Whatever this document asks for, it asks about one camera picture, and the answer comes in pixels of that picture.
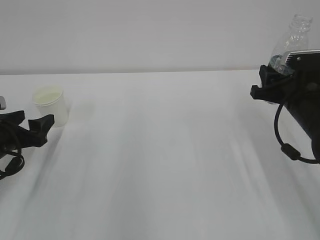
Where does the clear plastic water bottle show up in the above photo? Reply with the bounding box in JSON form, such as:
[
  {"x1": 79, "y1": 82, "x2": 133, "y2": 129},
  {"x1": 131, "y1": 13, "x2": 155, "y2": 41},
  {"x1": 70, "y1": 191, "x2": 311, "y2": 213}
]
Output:
[{"x1": 268, "y1": 14, "x2": 313, "y2": 76}]

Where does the white paper cup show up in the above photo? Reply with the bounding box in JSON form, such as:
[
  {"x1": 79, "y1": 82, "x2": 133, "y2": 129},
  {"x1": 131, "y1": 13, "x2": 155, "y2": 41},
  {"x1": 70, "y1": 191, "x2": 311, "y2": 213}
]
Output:
[{"x1": 32, "y1": 85, "x2": 69, "y2": 128}]

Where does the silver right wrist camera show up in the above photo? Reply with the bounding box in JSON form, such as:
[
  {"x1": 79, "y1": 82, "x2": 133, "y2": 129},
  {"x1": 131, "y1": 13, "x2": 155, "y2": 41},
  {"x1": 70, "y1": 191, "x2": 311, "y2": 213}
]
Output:
[{"x1": 280, "y1": 49, "x2": 320, "y2": 71}]

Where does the black right camera cable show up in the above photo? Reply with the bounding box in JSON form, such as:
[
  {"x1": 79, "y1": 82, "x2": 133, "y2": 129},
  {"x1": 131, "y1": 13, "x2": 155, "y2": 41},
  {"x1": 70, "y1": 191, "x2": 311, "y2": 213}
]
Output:
[{"x1": 273, "y1": 84, "x2": 320, "y2": 165}]

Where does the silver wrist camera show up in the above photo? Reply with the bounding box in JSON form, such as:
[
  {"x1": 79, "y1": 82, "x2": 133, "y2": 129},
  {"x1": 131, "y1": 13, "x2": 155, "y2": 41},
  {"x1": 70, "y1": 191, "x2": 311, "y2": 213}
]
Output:
[
  {"x1": 0, "y1": 96, "x2": 7, "y2": 110},
  {"x1": 280, "y1": 49, "x2": 320, "y2": 71}
]

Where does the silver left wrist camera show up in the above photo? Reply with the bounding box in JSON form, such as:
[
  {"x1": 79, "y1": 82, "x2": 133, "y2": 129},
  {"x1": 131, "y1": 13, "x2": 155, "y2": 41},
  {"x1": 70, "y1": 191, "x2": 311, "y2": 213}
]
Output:
[{"x1": 0, "y1": 96, "x2": 7, "y2": 110}]

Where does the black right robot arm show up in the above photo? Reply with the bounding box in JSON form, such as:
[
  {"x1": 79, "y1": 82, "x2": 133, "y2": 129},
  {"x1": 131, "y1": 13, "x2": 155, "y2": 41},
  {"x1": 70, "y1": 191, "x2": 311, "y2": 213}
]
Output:
[{"x1": 250, "y1": 65, "x2": 320, "y2": 165}]

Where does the black camera cable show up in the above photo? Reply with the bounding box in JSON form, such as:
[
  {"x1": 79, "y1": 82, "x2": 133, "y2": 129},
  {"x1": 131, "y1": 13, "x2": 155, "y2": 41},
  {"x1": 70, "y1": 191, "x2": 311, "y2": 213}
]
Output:
[
  {"x1": 0, "y1": 119, "x2": 26, "y2": 181},
  {"x1": 273, "y1": 84, "x2": 320, "y2": 165}
]

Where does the black left camera cable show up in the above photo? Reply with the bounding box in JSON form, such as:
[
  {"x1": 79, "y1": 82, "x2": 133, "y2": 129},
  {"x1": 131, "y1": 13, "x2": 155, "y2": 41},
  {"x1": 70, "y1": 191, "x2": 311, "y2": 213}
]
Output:
[{"x1": 0, "y1": 119, "x2": 26, "y2": 181}]

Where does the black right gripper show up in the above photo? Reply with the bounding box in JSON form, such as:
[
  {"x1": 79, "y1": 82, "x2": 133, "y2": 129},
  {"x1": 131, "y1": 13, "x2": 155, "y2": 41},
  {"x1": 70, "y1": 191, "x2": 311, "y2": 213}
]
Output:
[{"x1": 250, "y1": 65, "x2": 320, "y2": 113}]

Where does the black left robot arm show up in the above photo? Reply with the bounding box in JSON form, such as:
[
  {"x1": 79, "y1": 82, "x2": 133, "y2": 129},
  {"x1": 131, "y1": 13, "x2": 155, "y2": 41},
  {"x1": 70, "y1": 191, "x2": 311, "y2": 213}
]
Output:
[{"x1": 0, "y1": 110, "x2": 55, "y2": 157}]

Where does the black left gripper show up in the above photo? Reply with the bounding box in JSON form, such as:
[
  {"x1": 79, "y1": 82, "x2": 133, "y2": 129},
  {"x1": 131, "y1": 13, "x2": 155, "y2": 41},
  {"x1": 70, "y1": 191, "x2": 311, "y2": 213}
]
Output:
[{"x1": 0, "y1": 110, "x2": 55, "y2": 158}]

